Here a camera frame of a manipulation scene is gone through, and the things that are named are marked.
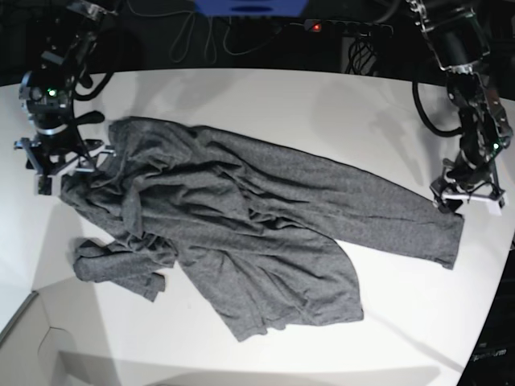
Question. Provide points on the grey t-shirt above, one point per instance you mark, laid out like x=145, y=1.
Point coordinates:
x=256, y=227

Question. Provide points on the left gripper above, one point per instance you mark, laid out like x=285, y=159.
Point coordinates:
x=459, y=184

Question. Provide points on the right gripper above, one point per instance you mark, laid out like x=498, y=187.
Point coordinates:
x=51, y=165

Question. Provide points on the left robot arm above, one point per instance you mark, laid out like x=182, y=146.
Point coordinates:
x=460, y=47

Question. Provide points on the blue box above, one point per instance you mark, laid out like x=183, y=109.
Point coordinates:
x=230, y=8

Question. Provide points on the black power strip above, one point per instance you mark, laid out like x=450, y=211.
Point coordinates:
x=347, y=28

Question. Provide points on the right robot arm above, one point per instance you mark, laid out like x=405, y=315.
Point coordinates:
x=48, y=94

